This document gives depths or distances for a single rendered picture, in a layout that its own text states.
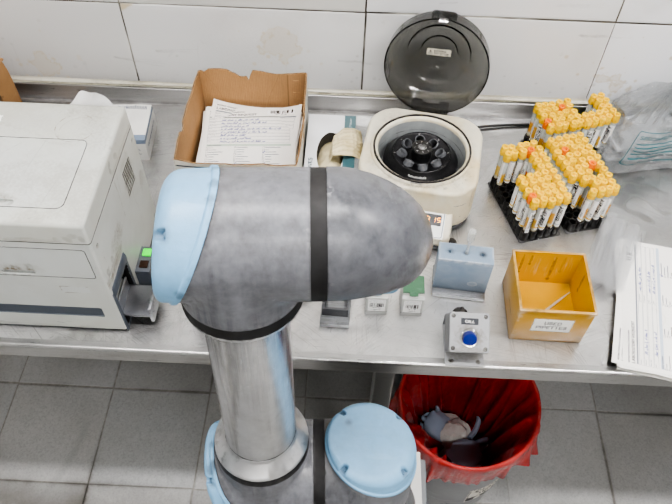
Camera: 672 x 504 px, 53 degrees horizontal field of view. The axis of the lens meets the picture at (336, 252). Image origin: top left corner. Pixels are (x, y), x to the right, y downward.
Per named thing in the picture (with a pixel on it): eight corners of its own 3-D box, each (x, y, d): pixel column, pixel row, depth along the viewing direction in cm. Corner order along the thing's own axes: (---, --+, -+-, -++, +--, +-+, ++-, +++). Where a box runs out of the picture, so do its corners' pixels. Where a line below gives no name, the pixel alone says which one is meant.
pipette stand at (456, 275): (431, 296, 130) (438, 265, 122) (432, 267, 134) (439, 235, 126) (483, 302, 129) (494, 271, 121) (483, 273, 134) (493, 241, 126)
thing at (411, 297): (399, 315, 127) (402, 295, 122) (399, 294, 130) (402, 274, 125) (421, 316, 127) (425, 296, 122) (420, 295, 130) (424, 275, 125)
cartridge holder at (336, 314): (319, 326, 126) (319, 316, 123) (324, 286, 131) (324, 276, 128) (348, 329, 125) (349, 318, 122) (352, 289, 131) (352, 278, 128)
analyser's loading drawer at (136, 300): (42, 316, 124) (32, 300, 120) (53, 286, 128) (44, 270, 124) (154, 321, 123) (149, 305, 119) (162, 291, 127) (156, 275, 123)
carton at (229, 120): (182, 212, 142) (169, 160, 130) (205, 119, 160) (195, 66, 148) (301, 217, 142) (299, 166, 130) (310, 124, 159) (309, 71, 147)
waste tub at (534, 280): (507, 340, 124) (519, 310, 117) (500, 280, 133) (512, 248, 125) (581, 344, 124) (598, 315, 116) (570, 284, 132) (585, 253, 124)
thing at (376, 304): (364, 314, 127) (366, 293, 122) (365, 293, 130) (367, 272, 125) (386, 315, 127) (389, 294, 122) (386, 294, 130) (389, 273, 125)
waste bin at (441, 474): (375, 524, 189) (387, 465, 154) (376, 401, 211) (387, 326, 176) (512, 531, 188) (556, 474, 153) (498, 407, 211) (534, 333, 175)
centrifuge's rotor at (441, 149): (376, 190, 139) (378, 166, 134) (388, 140, 148) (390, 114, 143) (451, 203, 137) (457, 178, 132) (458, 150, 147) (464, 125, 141)
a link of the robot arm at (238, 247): (324, 527, 90) (328, 233, 50) (210, 530, 89) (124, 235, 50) (323, 444, 98) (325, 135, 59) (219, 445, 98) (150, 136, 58)
